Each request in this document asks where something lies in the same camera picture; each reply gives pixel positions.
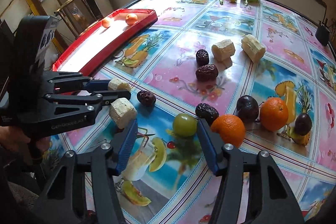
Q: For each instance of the dark date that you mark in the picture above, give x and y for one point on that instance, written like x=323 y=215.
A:
x=202 y=57
x=207 y=112

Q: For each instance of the large dark plum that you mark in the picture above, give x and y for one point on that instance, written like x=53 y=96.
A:
x=247 y=109

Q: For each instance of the reddish brown date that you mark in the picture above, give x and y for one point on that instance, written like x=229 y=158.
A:
x=207 y=72

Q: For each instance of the sugarcane piece near dates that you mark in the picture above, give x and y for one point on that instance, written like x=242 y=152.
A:
x=223 y=50

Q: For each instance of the left hand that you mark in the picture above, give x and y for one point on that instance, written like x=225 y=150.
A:
x=13 y=139

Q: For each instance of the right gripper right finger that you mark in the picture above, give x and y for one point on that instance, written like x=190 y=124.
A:
x=253 y=179

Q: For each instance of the black small container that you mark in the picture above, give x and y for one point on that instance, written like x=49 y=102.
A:
x=322 y=34

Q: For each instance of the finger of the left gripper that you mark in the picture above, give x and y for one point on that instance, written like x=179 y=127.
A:
x=69 y=107
x=69 y=82

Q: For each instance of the green grape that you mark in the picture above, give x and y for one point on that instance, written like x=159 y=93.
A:
x=184 y=125

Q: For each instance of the wooden chair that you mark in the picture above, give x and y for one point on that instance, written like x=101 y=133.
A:
x=73 y=17

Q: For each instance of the red white tray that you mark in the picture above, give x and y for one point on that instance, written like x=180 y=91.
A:
x=93 y=47

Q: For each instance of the small dark plum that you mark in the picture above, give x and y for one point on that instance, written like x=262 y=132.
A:
x=303 y=124

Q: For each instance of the isolated red date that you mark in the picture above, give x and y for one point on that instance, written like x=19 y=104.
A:
x=146 y=98

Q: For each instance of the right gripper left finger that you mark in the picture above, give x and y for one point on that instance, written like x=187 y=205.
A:
x=81 y=188

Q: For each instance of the long sugarcane piece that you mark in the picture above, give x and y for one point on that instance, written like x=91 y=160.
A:
x=253 y=48

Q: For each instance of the large orange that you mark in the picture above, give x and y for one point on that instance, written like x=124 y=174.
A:
x=230 y=128

